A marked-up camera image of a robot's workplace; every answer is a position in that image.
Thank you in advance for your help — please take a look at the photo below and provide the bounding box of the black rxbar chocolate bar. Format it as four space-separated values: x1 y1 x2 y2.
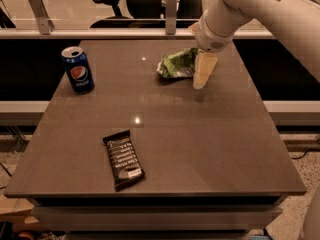
103 130 145 191

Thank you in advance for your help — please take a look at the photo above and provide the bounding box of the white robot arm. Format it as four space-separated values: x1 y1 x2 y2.
192 0 320 81

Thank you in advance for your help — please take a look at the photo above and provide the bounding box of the middle metal glass bracket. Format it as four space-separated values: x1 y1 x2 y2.
165 0 177 35

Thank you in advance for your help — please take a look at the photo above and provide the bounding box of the green jalapeno chip bag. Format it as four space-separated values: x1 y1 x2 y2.
157 48 199 79

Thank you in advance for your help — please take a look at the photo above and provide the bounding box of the black floor cable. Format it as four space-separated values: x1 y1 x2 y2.
290 147 320 161

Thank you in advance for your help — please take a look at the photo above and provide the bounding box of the black office chair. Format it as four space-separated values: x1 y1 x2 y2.
91 0 203 28

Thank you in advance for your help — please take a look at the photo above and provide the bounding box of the blue pepsi can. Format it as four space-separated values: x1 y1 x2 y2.
61 46 94 94

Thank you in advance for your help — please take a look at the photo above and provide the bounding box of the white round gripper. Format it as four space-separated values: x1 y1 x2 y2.
188 11 233 89

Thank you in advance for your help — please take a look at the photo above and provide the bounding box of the left metal glass bracket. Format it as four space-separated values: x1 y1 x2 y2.
28 0 55 35

